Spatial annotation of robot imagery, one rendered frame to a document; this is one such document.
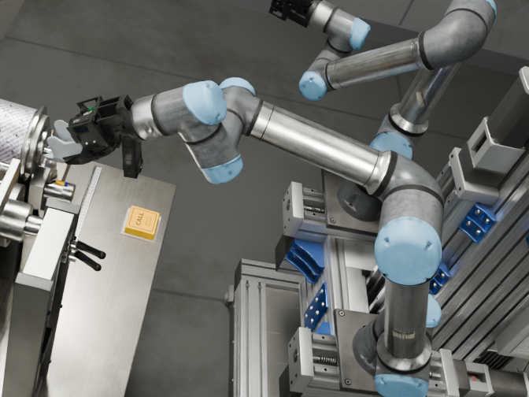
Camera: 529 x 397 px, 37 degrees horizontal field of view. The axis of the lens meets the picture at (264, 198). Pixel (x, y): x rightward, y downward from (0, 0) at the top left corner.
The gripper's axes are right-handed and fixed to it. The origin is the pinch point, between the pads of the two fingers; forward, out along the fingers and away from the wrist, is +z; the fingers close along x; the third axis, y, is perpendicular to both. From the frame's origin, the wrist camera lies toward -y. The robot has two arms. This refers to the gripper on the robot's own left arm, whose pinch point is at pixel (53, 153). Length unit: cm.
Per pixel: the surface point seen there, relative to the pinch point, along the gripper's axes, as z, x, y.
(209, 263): 44, -82, -128
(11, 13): -48, 50, 51
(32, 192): 6.6, 4.1, -4.5
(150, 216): 5.5, -19.6, -39.1
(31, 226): -7.5, 24.2, 5.1
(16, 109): 3.1, -3.3, 9.5
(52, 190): 3.8, 2.6, -6.3
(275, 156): 29, -149, -141
